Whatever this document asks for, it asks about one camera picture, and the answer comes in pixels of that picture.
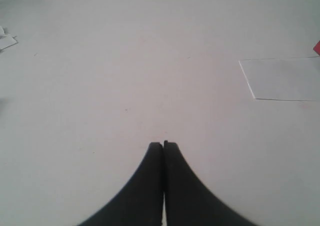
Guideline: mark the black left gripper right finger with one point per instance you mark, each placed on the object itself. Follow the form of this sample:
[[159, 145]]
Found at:
[[187, 200]]

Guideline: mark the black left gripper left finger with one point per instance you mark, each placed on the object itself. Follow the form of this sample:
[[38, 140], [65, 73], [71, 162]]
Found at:
[[140, 201]]

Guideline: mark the red ink pad tin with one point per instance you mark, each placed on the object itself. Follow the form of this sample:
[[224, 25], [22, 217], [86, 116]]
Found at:
[[317, 48]]

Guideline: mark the white paper sheet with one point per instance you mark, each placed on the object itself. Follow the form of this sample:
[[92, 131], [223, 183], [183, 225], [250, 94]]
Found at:
[[293, 79]]

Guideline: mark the white paper scraps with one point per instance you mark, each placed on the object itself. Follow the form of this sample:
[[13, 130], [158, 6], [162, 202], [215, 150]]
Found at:
[[6, 40]]

